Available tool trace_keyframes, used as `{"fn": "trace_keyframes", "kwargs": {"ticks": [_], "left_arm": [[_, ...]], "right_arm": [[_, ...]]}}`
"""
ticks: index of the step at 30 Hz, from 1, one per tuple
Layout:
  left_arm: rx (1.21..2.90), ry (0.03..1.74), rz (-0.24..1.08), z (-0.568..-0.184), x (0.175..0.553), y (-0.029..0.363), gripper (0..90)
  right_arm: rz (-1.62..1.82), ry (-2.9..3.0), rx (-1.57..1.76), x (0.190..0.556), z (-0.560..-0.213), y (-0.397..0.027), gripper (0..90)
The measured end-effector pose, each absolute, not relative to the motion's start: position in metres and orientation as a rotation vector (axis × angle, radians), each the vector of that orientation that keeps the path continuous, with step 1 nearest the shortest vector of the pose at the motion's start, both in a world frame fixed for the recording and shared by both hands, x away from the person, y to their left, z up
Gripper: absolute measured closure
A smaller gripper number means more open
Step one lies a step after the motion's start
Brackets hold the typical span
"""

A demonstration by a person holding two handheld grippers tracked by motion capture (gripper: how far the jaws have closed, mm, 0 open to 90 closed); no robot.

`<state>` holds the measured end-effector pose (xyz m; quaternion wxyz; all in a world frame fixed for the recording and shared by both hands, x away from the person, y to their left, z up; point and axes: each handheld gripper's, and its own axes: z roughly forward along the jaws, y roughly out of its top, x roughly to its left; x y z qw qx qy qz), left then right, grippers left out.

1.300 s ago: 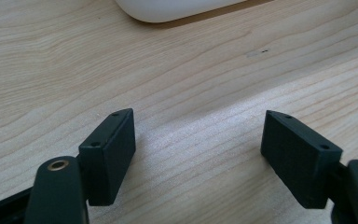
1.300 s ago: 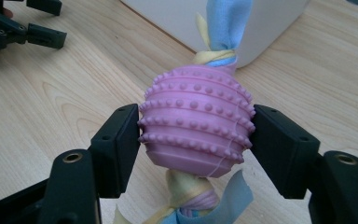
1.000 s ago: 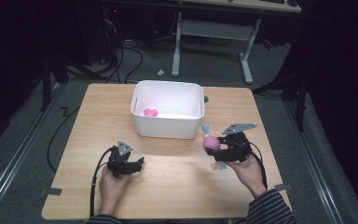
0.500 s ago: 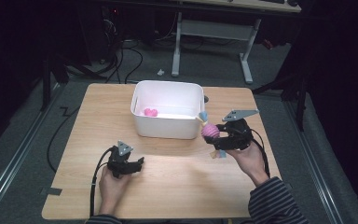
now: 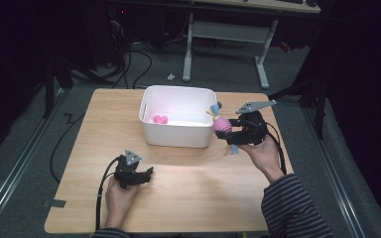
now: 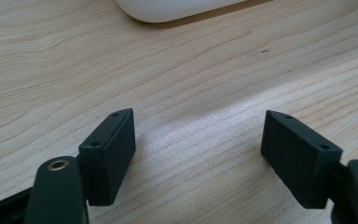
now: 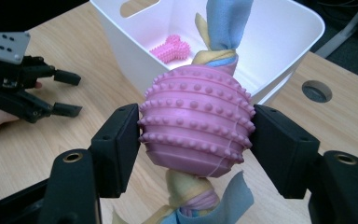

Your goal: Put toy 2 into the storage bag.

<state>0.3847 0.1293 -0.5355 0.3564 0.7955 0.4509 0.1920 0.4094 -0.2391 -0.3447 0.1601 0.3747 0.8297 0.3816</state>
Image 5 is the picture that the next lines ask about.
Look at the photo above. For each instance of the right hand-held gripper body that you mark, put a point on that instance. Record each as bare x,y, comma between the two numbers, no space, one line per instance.
254,129

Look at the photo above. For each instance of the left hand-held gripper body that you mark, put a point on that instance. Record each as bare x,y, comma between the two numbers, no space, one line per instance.
125,172

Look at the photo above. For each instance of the pink bone chew toy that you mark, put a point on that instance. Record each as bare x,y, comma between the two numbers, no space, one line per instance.
160,119

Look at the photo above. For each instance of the white plastic bin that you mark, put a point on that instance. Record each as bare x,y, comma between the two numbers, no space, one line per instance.
178,112

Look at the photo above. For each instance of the person's left hand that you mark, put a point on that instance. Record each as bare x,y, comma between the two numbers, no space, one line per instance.
117,201

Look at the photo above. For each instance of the person's right hand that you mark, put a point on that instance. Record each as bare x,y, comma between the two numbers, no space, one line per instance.
266,158

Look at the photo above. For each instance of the small dark knob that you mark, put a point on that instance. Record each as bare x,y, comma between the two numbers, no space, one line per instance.
220,104

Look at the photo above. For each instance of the dark metal stand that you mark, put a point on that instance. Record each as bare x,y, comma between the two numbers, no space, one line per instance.
317,95
49,86

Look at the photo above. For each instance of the grey tape strip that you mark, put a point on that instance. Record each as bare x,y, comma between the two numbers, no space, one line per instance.
54,203

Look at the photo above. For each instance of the small white floor scrap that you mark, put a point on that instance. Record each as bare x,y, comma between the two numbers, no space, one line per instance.
171,77

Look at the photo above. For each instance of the small red object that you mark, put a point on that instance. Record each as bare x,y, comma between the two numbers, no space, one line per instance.
285,47

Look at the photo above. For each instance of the desk with white legs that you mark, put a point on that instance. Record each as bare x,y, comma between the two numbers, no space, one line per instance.
228,33

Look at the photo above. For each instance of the dark computer tower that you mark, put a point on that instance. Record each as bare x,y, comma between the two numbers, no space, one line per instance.
119,29

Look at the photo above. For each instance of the metal floor rail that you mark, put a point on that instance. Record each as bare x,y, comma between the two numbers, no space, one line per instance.
16,165
337,178

